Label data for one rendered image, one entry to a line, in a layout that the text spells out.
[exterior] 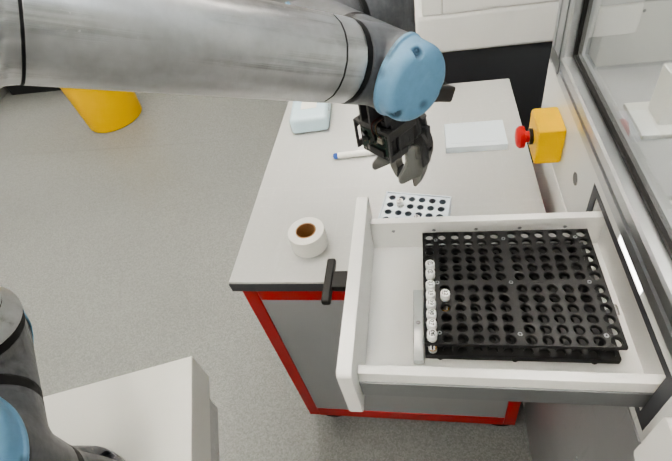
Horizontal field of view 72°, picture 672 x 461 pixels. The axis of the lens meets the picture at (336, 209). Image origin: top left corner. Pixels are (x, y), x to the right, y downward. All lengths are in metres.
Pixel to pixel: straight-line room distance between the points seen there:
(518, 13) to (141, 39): 1.08
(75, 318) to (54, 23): 1.91
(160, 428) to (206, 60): 0.51
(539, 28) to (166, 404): 1.15
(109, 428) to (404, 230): 0.50
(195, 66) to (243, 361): 1.44
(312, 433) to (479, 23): 1.24
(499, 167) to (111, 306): 1.62
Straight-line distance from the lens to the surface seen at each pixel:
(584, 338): 0.62
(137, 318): 2.00
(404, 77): 0.41
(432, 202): 0.89
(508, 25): 1.30
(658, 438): 0.59
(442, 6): 1.27
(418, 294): 0.68
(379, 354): 0.65
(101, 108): 3.10
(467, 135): 1.06
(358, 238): 0.65
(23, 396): 0.59
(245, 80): 0.35
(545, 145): 0.87
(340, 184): 0.99
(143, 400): 0.74
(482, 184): 0.96
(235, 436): 1.60
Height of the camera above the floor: 1.42
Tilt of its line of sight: 44 degrees down
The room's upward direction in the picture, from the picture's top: 14 degrees counter-clockwise
